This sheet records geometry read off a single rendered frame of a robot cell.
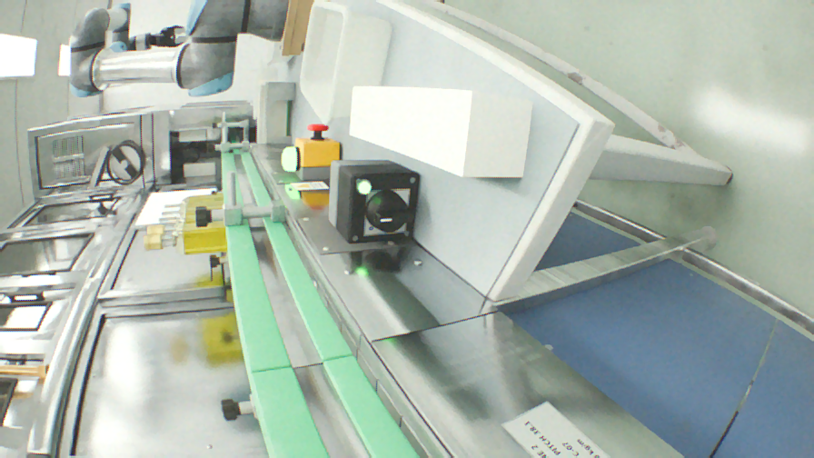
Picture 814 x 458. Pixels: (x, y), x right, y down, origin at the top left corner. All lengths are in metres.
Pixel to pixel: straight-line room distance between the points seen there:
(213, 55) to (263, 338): 0.70
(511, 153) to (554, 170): 0.04
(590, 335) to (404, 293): 0.18
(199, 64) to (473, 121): 0.74
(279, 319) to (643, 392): 0.31
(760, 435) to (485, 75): 0.41
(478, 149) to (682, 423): 0.27
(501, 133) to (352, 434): 0.23
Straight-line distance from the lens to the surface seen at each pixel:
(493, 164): 0.29
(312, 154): 0.68
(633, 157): 0.44
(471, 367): 0.27
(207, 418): 0.66
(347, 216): 0.42
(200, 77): 0.92
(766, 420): 0.40
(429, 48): 0.44
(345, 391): 0.26
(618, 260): 0.55
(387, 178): 0.42
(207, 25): 0.90
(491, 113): 0.28
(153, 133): 2.00
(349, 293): 0.33
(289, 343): 0.31
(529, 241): 0.31
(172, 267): 1.06
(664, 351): 0.41
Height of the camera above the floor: 0.97
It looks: 27 degrees down
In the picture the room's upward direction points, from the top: 95 degrees counter-clockwise
